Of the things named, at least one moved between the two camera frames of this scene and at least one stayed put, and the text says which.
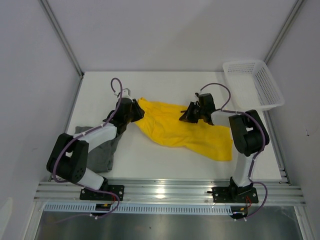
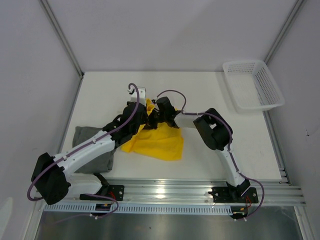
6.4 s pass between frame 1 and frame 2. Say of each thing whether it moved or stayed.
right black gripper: moved
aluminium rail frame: stayed
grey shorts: stayed
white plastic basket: stayed
